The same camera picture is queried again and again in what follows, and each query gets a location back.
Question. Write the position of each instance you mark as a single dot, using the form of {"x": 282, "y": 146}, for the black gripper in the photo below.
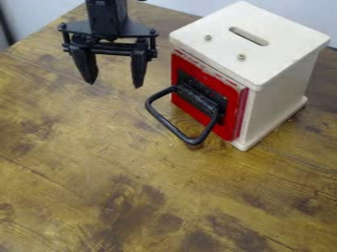
{"x": 108, "y": 33}

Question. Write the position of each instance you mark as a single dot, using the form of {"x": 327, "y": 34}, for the black metal drawer handle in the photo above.
{"x": 195, "y": 98}

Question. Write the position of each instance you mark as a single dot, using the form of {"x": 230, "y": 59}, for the red wooden drawer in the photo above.
{"x": 182, "y": 61}

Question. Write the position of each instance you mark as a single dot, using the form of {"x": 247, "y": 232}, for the white wooden box cabinet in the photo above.
{"x": 261, "y": 52}

